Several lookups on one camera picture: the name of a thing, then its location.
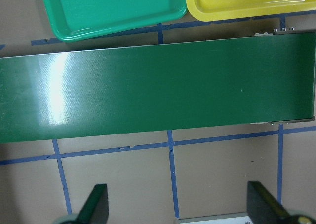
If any green plastic tray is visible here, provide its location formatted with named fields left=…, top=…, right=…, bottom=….
left=43, top=0, right=187, bottom=42

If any yellow plastic tray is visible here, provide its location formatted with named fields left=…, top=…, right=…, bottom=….
left=186, top=0, right=316, bottom=22

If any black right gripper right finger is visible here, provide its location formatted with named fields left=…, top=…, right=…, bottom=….
left=247, top=181, right=291, bottom=224

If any green conveyor belt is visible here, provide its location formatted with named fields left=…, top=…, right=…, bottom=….
left=0, top=32, right=316, bottom=143

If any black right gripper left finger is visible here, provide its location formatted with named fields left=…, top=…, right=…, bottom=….
left=77, top=184, right=109, bottom=224

